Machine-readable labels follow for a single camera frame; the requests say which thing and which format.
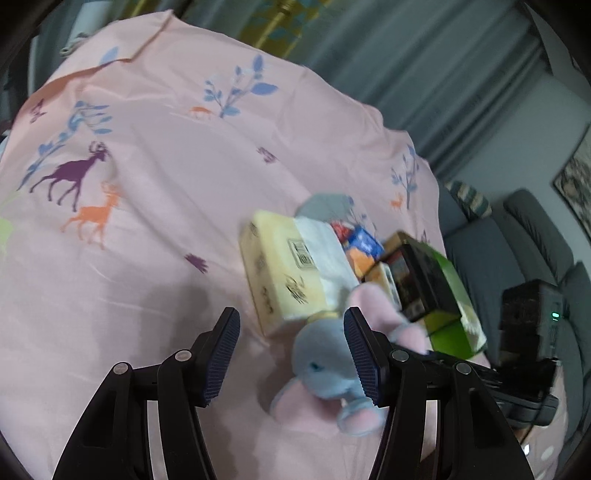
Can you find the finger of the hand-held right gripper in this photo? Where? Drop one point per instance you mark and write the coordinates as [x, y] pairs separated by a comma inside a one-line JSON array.
[[461, 367]]

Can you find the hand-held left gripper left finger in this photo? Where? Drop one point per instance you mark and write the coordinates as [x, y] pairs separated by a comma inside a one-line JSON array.
[[221, 355]]

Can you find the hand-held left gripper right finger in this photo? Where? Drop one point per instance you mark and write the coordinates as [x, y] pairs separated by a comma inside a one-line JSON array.
[[364, 360]]

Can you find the green box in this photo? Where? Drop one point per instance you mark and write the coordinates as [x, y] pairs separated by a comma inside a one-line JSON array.
[[450, 337]]

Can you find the blue plush elephant toy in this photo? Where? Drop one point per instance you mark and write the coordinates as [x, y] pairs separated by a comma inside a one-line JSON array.
[[318, 364]]

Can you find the colourful snack packets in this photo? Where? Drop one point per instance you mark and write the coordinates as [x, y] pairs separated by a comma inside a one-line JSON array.
[[364, 244]]

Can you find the grey sofa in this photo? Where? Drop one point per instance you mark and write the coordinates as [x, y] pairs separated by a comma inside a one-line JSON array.
[[508, 240]]

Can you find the open yellow tissue pack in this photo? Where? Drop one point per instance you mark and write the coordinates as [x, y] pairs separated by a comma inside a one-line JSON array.
[[277, 263]]

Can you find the striped cushion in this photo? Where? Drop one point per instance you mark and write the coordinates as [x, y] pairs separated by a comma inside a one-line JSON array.
[[471, 198]]

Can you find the grey cloth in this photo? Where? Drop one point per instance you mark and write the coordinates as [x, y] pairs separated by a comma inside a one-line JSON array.
[[323, 205]]

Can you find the pink printed bedsheet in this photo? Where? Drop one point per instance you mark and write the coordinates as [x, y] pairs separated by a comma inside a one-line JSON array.
[[138, 207]]

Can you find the grey curtain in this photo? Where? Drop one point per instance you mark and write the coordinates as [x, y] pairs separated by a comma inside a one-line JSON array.
[[415, 69]]

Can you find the yellow patterned curtain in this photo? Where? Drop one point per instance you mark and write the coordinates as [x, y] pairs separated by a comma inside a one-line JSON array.
[[277, 32]]

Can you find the framed landscape wall picture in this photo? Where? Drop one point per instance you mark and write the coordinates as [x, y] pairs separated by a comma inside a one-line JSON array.
[[577, 180]]

